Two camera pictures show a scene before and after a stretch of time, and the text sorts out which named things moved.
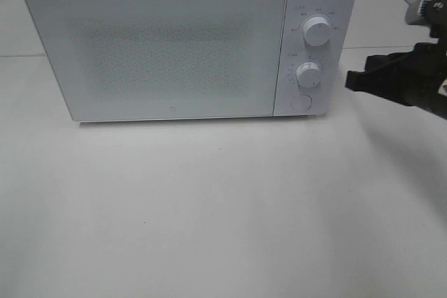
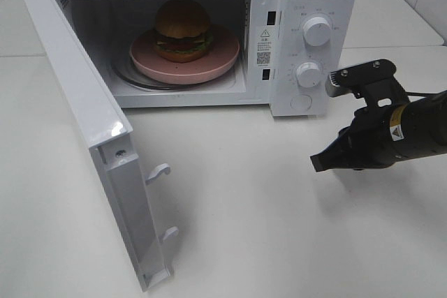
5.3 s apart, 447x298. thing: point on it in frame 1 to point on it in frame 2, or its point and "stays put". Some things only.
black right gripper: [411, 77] to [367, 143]
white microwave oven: [137, 42] stays put
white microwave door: [160, 51] to [106, 131]
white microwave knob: [317, 31] stays put
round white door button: [301, 102] stays put
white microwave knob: [308, 75] stays put
